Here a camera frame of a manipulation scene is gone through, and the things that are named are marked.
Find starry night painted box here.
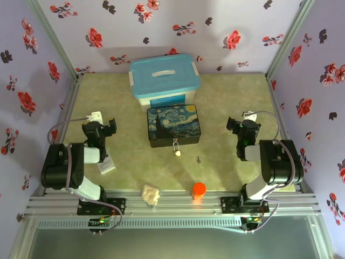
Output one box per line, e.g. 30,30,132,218
146,104,203,148

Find small brass padlock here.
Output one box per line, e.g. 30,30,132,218
172,138,182,158

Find white paper packet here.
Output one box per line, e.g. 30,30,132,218
97,153,117,176

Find blue-lidded plastic storage box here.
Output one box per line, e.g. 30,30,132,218
128,52,202,113

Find orange plastic bottle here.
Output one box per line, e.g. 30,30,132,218
191,182,208,203

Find crumpled beige paper ball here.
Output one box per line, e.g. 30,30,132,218
141,184,161,209

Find right green circuit board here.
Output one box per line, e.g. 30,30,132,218
245,215,264,225

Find green circuit board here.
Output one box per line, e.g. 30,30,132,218
245,215,264,225
88,216,114,227

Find left green circuit board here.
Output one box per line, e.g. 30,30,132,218
88,216,114,227

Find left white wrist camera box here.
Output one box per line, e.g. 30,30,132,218
86,111,104,124

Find left arm grey cable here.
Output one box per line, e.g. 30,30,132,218
47,116,123,234

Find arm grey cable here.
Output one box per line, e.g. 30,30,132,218
47,116,123,234
241,111,298,234

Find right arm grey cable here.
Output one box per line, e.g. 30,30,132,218
241,111,298,234

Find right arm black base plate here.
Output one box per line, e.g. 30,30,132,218
220,196,270,215

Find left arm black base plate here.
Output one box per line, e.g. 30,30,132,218
77,197,127,216

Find aluminium frame rail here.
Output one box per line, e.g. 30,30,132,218
23,188,323,217

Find aluminium frame post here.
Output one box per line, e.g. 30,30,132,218
265,0,316,79
26,0,83,79

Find grey slotted cable duct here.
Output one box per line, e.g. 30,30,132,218
36,216,243,230

